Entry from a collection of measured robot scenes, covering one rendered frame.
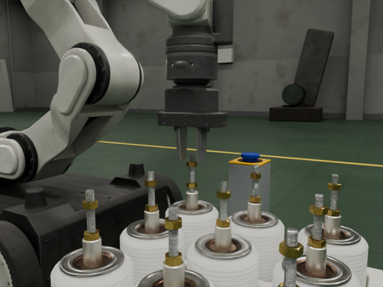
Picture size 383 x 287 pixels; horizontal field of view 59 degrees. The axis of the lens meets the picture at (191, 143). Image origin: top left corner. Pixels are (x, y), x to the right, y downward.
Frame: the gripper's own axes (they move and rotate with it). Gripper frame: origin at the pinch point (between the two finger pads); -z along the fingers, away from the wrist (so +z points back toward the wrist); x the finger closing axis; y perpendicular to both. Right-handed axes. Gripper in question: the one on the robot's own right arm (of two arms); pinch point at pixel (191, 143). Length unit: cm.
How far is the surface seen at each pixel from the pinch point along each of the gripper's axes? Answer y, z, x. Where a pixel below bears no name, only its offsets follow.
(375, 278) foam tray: 0.4, -18.8, 29.8
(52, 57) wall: 837, 140, -865
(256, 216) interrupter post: -2.4, -10.7, 12.3
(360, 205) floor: 100, -37, 34
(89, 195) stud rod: -23.7, -3.4, -2.8
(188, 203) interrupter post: -1.0, -10.6, 0.0
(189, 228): -4.4, -13.7, 1.6
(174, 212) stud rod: -25.2, -3.3, 8.9
